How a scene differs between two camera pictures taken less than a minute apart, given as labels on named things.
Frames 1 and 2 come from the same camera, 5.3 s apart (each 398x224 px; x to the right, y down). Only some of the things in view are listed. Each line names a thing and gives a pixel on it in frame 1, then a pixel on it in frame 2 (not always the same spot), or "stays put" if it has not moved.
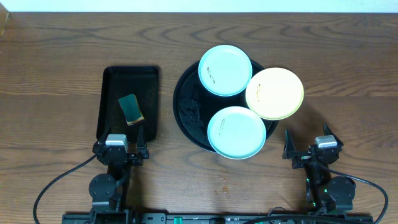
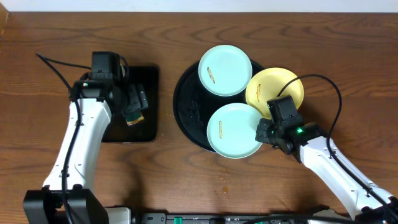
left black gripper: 134,155 → 137,99
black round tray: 194,106 stays put
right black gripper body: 305,157 → 268,132
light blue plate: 225,70 stays put
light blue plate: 237,132 stays put
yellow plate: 274,94 stays put
